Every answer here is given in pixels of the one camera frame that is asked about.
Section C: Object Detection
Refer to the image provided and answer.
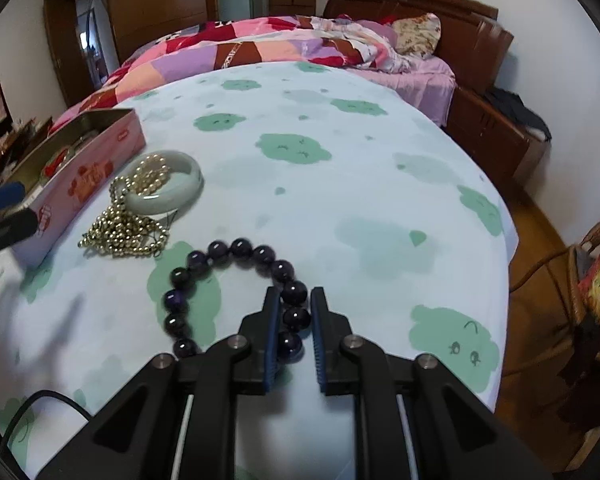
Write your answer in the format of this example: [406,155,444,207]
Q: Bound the black cable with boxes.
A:
[0,389,94,456]

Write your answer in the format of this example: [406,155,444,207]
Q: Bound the pink metal tin box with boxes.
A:
[8,108,146,269]

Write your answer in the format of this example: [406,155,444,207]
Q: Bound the dark clothes on nightstand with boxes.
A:
[484,87,552,142]

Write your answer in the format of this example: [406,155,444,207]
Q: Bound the white jade bangle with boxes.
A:
[123,150,204,216]

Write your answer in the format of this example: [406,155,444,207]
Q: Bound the floral pillow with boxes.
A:
[391,13,441,58]

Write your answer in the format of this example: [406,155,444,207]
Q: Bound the gold bead necklace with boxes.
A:
[76,153,172,260]

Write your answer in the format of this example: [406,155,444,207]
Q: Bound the patchwork pink quilt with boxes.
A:
[52,15,416,131]

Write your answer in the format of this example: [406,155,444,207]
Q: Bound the wooden headboard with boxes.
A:
[323,0,514,94]

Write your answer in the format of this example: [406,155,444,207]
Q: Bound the pink bed sheet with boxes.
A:
[348,56,456,127]

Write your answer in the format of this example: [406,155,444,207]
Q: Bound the dark purple bead bracelet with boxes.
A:
[162,237,313,365]

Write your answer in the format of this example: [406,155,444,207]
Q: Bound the wooden nightstand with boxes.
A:
[443,87,550,196]

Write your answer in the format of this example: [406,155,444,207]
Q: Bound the low wooden tv cabinet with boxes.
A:
[0,117,53,186]

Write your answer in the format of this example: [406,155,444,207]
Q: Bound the brown wooden wardrobe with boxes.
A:
[43,0,316,106]

